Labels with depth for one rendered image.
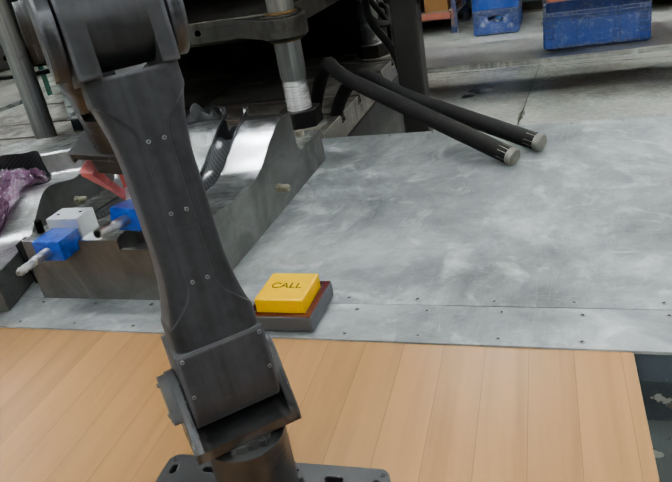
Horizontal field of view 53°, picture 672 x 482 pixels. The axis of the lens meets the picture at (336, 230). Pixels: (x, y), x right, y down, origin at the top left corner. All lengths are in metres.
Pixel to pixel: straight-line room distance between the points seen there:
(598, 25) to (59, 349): 3.91
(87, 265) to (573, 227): 0.64
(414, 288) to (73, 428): 0.40
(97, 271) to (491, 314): 0.51
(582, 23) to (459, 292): 3.70
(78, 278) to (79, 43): 0.56
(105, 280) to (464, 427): 0.53
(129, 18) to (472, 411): 0.43
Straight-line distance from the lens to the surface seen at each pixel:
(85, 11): 0.47
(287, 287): 0.79
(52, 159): 1.34
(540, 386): 0.66
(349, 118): 1.69
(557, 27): 4.42
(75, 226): 0.94
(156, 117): 0.47
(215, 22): 1.65
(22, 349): 0.93
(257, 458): 0.52
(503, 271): 0.83
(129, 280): 0.93
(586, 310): 0.76
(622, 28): 4.44
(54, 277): 1.00
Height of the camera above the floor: 1.22
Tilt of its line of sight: 25 degrees down
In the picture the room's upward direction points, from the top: 10 degrees counter-clockwise
